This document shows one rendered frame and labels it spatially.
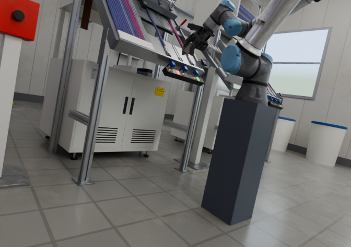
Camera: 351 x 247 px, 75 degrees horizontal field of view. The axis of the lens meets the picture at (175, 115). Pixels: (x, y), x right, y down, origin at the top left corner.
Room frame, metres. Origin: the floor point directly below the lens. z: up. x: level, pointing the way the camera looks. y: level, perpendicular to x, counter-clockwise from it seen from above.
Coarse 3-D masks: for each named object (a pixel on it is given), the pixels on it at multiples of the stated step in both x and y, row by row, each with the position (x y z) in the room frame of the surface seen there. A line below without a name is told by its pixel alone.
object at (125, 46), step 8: (120, 40) 1.13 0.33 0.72; (120, 48) 1.17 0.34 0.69; (128, 48) 1.19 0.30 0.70; (136, 48) 1.21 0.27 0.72; (144, 48) 1.23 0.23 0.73; (136, 56) 1.25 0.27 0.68; (144, 56) 1.28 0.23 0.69; (152, 56) 1.30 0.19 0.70; (160, 56) 1.32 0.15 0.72; (168, 56) 1.36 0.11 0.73; (160, 64) 1.38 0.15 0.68; (168, 64) 1.41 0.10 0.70; (176, 64) 1.43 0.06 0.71; (184, 64) 1.46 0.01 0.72; (184, 72) 1.52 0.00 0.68; (200, 72) 1.59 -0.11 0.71
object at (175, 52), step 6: (150, 36) 1.42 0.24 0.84; (156, 42) 1.42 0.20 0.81; (156, 48) 1.37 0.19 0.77; (162, 48) 1.43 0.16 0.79; (168, 48) 1.49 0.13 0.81; (174, 48) 1.55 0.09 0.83; (180, 48) 1.62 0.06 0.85; (174, 54) 1.49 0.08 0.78; (180, 54) 1.55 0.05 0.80; (180, 60) 1.48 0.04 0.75; (186, 60) 1.56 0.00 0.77; (192, 60) 1.63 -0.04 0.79
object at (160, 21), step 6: (138, 12) 1.53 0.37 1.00; (144, 12) 1.59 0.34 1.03; (150, 12) 1.67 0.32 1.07; (144, 18) 1.54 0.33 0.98; (156, 18) 1.67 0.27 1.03; (162, 18) 1.75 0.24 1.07; (150, 24) 1.65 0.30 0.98; (156, 24) 1.62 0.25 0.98; (162, 24) 1.68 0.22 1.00; (168, 24) 1.76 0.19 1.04; (174, 24) 1.85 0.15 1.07; (162, 30) 1.73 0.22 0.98; (168, 30) 1.70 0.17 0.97; (180, 36) 1.79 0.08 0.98
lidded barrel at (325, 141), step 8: (312, 128) 3.48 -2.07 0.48; (320, 128) 3.36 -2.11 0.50; (328, 128) 3.29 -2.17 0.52; (336, 128) 3.26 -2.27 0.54; (344, 128) 3.28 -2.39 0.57; (312, 136) 3.45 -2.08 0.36; (320, 136) 3.34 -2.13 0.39; (328, 136) 3.28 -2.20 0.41; (336, 136) 3.26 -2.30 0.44; (312, 144) 3.43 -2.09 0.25; (320, 144) 3.33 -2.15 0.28; (328, 144) 3.28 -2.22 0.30; (336, 144) 3.27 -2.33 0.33; (312, 152) 3.40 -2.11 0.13; (320, 152) 3.32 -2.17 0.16; (328, 152) 3.28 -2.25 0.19; (336, 152) 3.29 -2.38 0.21; (312, 160) 3.38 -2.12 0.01; (320, 160) 3.31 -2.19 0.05; (328, 160) 3.28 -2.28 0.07
